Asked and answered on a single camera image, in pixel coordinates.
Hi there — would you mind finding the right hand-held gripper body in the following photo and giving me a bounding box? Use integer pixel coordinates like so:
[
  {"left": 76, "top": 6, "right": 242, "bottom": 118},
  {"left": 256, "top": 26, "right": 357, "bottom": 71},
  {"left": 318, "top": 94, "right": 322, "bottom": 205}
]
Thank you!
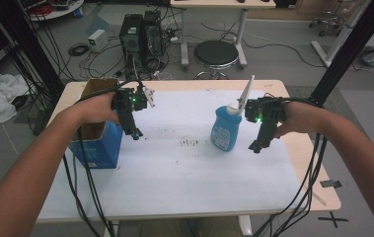
[{"left": 238, "top": 74, "right": 287, "bottom": 145}]

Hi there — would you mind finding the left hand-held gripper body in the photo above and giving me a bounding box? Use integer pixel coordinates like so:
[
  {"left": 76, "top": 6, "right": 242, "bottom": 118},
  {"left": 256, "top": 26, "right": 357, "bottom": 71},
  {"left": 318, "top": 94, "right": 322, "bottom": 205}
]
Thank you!
[{"left": 111, "top": 82, "right": 156, "bottom": 135}]

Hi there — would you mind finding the blue bottle with white cap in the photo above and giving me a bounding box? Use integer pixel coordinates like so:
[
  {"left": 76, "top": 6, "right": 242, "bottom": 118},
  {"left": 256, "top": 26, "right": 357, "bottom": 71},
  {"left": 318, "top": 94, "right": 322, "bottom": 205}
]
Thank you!
[{"left": 210, "top": 103, "right": 244, "bottom": 153}]

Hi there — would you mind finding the blue cardboard box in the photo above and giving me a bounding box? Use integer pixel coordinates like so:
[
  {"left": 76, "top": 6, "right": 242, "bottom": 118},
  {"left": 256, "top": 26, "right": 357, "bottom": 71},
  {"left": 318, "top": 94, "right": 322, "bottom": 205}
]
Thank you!
[{"left": 68, "top": 77, "right": 124, "bottom": 170}]

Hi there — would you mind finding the person's right hand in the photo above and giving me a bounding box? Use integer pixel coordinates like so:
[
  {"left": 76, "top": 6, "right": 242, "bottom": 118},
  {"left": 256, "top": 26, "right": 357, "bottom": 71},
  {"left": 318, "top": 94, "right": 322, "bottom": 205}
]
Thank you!
[{"left": 273, "top": 102, "right": 309, "bottom": 138}]

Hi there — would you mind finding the person's left hand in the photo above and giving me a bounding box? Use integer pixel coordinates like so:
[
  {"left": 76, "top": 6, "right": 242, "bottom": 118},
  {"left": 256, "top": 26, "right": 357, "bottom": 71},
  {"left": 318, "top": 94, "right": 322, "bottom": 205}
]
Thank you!
[{"left": 75, "top": 92, "right": 121, "bottom": 125}]

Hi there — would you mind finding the black computer tower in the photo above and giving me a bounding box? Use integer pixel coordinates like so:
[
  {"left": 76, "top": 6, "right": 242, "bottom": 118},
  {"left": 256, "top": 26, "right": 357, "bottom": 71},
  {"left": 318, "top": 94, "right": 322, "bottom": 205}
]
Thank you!
[
  {"left": 142, "top": 10, "right": 165, "bottom": 67},
  {"left": 118, "top": 13, "right": 144, "bottom": 67}
]

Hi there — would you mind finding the small white box device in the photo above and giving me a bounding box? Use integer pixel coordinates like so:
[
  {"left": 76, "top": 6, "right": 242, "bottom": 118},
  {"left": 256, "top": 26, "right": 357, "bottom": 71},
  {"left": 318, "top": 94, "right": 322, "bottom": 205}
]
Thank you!
[{"left": 87, "top": 29, "right": 110, "bottom": 53}]

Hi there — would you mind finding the white table mat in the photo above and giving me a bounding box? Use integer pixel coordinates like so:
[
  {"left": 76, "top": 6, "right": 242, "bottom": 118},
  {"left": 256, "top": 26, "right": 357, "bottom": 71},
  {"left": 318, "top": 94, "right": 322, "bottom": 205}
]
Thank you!
[{"left": 37, "top": 89, "right": 303, "bottom": 221}]

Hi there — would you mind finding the grey floor mat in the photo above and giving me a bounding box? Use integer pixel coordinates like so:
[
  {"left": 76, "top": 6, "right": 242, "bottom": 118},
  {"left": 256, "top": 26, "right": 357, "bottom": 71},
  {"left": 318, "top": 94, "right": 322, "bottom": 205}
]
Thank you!
[{"left": 286, "top": 86, "right": 372, "bottom": 143}]

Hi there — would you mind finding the black round stool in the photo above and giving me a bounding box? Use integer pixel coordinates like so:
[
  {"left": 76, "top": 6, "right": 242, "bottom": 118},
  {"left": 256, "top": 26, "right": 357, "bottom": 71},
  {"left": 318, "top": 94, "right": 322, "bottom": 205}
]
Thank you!
[{"left": 192, "top": 39, "right": 240, "bottom": 81}]

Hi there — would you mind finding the grey tape piece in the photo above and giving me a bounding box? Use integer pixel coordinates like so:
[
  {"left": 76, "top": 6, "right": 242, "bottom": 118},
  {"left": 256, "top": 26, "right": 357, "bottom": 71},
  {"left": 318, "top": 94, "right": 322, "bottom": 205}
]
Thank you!
[{"left": 320, "top": 179, "right": 343, "bottom": 190}]

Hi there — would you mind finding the white metal stand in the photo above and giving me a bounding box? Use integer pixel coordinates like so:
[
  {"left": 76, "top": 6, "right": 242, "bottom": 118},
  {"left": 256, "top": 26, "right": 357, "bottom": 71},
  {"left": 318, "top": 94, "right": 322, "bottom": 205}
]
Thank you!
[{"left": 311, "top": 0, "right": 373, "bottom": 69}]

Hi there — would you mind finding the black tape cross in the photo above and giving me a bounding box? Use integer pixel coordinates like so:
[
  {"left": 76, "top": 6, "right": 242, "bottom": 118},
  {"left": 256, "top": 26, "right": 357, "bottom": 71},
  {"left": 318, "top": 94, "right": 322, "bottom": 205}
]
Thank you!
[{"left": 317, "top": 211, "right": 349, "bottom": 229}]

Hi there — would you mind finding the office chair base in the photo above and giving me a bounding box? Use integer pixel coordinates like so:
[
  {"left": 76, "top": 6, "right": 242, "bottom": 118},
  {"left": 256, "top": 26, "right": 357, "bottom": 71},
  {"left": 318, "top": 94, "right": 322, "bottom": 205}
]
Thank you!
[{"left": 308, "top": 11, "right": 345, "bottom": 38}]

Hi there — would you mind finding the round white table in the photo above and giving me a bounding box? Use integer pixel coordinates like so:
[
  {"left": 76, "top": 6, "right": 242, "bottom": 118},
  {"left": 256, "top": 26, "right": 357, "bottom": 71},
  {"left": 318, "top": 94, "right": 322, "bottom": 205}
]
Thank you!
[{"left": 20, "top": 0, "right": 86, "bottom": 23}]

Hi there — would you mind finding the background desk with white legs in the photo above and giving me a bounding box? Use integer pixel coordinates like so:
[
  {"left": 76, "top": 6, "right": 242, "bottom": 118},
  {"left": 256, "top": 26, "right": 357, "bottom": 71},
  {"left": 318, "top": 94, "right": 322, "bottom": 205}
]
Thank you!
[{"left": 169, "top": 0, "right": 277, "bottom": 70}]

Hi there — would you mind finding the left gripper black cable bundle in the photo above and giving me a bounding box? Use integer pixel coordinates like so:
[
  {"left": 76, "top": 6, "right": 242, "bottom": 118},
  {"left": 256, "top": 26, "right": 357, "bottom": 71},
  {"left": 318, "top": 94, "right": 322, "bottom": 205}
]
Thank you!
[{"left": 61, "top": 79, "right": 144, "bottom": 237}]

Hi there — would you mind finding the coiled black cable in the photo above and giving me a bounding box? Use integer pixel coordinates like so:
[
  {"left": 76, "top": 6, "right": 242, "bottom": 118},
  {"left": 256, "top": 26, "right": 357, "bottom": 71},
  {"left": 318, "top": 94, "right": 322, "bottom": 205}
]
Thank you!
[{"left": 67, "top": 42, "right": 91, "bottom": 57}]

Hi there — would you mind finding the black frame post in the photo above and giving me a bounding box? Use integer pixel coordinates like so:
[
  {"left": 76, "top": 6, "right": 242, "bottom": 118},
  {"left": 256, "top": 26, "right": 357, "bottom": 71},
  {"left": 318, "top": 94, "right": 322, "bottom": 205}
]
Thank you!
[
  {"left": 307, "top": 0, "right": 374, "bottom": 108},
  {"left": 0, "top": 0, "right": 66, "bottom": 100}
]

